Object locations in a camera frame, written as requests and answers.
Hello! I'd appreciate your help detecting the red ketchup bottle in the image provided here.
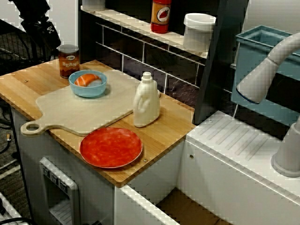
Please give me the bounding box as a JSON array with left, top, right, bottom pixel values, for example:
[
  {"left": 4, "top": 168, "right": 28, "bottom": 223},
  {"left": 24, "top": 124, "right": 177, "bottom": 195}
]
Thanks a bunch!
[{"left": 150, "top": 0, "right": 172, "bottom": 34}]

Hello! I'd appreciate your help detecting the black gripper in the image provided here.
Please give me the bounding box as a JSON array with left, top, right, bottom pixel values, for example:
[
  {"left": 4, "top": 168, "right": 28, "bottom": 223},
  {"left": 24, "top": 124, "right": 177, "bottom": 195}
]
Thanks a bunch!
[{"left": 19, "top": 10, "right": 62, "bottom": 48}]

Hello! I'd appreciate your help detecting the red round plate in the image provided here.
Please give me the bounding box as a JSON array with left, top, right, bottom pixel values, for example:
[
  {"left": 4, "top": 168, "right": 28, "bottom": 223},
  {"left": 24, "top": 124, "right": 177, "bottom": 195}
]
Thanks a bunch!
[{"left": 79, "top": 127, "right": 143, "bottom": 169}]

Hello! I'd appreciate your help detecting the white lidded container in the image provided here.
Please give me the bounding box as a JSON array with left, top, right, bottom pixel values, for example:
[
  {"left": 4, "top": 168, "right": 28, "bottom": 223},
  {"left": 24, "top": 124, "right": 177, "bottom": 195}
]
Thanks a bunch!
[{"left": 182, "top": 13, "right": 217, "bottom": 53}]

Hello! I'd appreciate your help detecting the plain white container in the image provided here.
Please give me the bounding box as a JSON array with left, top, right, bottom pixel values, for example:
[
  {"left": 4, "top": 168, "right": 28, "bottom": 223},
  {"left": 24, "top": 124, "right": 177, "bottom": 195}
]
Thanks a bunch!
[{"left": 82, "top": 0, "right": 106, "bottom": 11}]

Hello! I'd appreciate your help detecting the salmon sushi toy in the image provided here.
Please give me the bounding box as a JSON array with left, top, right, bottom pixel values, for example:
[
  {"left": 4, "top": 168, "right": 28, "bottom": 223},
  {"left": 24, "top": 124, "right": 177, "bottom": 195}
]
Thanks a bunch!
[{"left": 74, "top": 74, "right": 103, "bottom": 87}]

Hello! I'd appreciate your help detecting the orange beans can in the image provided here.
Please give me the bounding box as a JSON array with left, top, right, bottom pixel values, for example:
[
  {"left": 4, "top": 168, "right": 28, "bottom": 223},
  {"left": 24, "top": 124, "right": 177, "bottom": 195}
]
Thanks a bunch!
[{"left": 57, "top": 44, "right": 80, "bottom": 80}]

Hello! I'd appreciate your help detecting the white toy sink unit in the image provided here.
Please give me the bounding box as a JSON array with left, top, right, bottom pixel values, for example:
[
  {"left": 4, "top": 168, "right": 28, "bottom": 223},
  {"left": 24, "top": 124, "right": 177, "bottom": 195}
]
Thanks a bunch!
[{"left": 114, "top": 110, "right": 300, "bottom": 225}]

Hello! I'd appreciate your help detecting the white detergent bottle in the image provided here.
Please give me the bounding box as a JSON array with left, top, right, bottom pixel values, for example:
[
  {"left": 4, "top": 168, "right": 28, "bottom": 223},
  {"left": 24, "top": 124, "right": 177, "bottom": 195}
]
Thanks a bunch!
[{"left": 133, "top": 71, "right": 161, "bottom": 128}]

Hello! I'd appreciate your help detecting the grey toy faucet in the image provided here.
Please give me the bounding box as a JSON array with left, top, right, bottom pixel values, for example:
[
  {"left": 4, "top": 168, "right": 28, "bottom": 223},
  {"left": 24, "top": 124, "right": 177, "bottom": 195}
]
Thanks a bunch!
[{"left": 236, "top": 31, "right": 300, "bottom": 178}]

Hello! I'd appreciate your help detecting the teal box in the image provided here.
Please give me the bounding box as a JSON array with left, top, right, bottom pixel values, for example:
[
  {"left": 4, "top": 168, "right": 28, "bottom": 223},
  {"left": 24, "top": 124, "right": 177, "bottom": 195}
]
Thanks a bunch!
[{"left": 231, "top": 25, "right": 300, "bottom": 122}]

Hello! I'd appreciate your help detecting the light blue bowl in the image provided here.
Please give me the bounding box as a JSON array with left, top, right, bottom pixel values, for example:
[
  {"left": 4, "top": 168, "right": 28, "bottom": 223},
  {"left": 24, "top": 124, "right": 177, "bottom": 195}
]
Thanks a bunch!
[{"left": 68, "top": 69, "right": 108, "bottom": 98}]

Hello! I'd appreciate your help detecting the aluminium extrusion frame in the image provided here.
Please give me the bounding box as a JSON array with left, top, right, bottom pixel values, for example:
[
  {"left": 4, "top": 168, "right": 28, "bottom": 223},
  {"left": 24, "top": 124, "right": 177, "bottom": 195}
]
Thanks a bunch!
[{"left": 0, "top": 192, "right": 24, "bottom": 225}]

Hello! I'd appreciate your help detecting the black tiled shelf unit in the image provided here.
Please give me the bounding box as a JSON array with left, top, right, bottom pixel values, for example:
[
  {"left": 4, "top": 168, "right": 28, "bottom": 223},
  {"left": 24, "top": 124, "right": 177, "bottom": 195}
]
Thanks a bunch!
[{"left": 78, "top": 0, "right": 249, "bottom": 125}]

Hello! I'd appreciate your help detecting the pale wooden cutting board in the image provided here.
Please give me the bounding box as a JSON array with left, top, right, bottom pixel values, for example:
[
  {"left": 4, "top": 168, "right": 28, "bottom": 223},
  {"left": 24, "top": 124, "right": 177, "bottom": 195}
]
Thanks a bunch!
[{"left": 20, "top": 70, "right": 141, "bottom": 137}]

